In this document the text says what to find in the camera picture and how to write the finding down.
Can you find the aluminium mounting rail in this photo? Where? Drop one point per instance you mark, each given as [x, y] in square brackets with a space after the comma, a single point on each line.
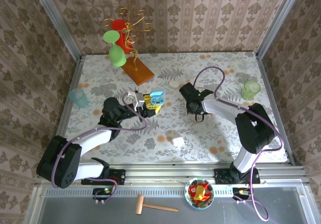
[163, 173]

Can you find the white oval earbud case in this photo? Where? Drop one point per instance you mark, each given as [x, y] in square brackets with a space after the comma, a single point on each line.
[174, 84]

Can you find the aluminium frame post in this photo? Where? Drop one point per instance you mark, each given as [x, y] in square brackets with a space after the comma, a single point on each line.
[57, 20]
[279, 20]

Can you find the aluminium table side rail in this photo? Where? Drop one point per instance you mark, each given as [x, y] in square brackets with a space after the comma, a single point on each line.
[263, 70]
[76, 73]

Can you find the blue earbud charging case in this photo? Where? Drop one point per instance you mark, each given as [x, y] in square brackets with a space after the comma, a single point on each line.
[157, 99]

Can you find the wooden mallet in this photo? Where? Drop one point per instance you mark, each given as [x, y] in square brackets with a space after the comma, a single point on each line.
[139, 205]

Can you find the green plastic cup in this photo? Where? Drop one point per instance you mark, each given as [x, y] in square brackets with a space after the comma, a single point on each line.
[250, 89]

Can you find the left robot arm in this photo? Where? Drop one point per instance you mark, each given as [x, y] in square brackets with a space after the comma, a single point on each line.
[62, 163]

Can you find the teal plastic cup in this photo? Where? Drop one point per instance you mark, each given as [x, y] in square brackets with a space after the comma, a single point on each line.
[78, 98]

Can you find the patterned bowl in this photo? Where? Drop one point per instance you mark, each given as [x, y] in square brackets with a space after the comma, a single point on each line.
[199, 205]

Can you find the slotted metal strip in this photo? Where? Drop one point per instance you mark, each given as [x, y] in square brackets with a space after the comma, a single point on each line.
[150, 192]

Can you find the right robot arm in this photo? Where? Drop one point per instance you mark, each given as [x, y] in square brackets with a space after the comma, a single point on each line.
[253, 128]

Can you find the red plastic wine glass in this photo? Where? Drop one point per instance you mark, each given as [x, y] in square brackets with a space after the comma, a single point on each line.
[118, 24]

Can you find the red yellow snack packet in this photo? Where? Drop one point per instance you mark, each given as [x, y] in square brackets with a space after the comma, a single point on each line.
[199, 191]

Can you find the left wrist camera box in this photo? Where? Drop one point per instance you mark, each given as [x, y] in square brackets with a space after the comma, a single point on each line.
[135, 99]

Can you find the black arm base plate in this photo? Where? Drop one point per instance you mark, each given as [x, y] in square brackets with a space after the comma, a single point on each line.
[219, 177]
[120, 177]

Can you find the green plastic wine glass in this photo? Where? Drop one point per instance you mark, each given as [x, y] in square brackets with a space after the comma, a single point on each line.
[117, 55]

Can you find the small black circuit board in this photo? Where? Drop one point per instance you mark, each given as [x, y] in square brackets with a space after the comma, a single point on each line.
[237, 191]
[100, 191]

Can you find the white square earbud case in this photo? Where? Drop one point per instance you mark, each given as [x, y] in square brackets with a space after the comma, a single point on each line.
[178, 141]

